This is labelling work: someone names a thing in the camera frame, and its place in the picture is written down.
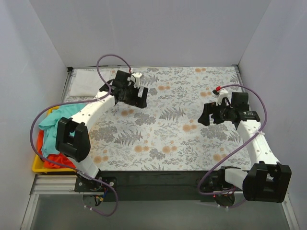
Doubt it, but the white t shirt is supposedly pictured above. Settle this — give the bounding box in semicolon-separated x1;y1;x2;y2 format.
69;69;105;97

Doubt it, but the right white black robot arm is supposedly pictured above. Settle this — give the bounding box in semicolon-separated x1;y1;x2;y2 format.
198;89;292;203

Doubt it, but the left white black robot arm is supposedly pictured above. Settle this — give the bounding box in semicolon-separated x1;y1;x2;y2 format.
55;70;148;192

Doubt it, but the floral table cloth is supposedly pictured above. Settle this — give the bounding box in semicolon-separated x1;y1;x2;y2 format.
64;66;266;172

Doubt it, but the teal t shirt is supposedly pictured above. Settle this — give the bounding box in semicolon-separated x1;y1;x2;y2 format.
38;103;86;158

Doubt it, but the orange t shirt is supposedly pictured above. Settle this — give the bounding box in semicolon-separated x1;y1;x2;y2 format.
36;130;75;169

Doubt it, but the yellow plastic bin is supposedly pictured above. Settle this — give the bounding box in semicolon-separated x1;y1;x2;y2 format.
32;106;72;173

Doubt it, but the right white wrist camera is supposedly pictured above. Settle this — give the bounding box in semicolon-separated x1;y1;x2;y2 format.
212;86;228;105

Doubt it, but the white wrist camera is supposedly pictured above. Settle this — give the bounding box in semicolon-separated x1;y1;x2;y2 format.
212;86;228;105
129;72;143;88

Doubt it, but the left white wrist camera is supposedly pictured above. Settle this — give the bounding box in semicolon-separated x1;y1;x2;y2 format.
129;72;143;88

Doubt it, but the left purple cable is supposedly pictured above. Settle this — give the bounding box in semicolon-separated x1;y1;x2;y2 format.
30;54;135;217

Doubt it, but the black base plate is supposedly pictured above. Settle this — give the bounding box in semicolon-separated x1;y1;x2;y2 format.
74;171;231;202

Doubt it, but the aluminium frame rail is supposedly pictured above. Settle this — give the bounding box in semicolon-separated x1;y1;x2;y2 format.
32;175;87;195

